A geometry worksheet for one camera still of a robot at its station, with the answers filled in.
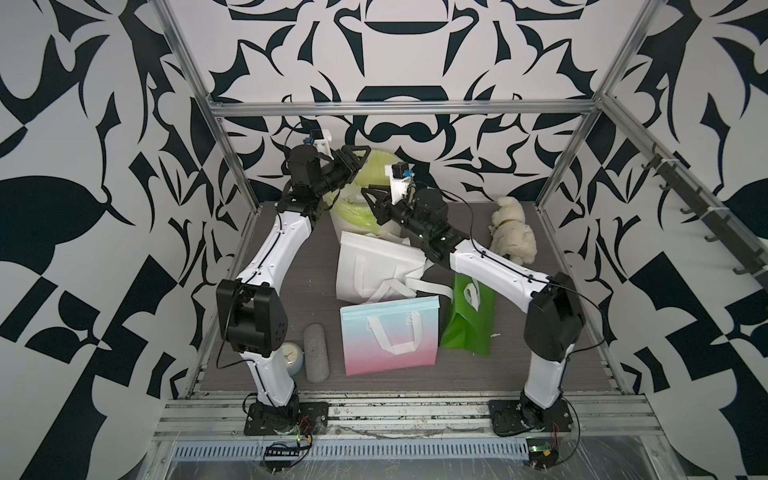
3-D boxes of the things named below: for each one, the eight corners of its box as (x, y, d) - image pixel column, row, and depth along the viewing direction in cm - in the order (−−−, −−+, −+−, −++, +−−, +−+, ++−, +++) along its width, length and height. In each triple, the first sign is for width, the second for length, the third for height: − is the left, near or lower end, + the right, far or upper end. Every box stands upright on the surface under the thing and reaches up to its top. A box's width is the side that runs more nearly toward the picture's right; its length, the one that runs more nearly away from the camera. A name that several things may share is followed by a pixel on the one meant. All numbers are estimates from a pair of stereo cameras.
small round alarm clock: (278, 375, 80) (276, 373, 79) (285, 345, 86) (282, 342, 84) (300, 375, 80) (299, 373, 79) (305, 345, 86) (304, 342, 84)
